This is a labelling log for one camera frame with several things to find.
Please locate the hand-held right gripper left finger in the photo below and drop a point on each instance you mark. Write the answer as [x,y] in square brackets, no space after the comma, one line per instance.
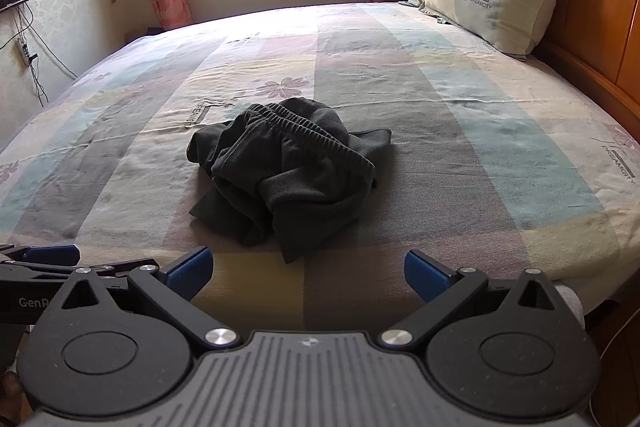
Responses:
[190,269]

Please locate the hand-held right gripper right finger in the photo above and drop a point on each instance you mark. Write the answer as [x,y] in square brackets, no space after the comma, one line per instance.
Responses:
[425,274]

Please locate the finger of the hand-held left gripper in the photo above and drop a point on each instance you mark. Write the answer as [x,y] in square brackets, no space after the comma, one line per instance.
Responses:
[45,272]
[50,253]

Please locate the dark grey pants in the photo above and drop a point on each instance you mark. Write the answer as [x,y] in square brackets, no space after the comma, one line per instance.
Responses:
[290,177]

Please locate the bed with patchwork sheet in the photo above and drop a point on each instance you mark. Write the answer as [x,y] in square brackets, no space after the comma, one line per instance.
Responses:
[450,132]

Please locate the wall power strip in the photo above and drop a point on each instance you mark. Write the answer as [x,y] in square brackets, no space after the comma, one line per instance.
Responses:
[24,51]

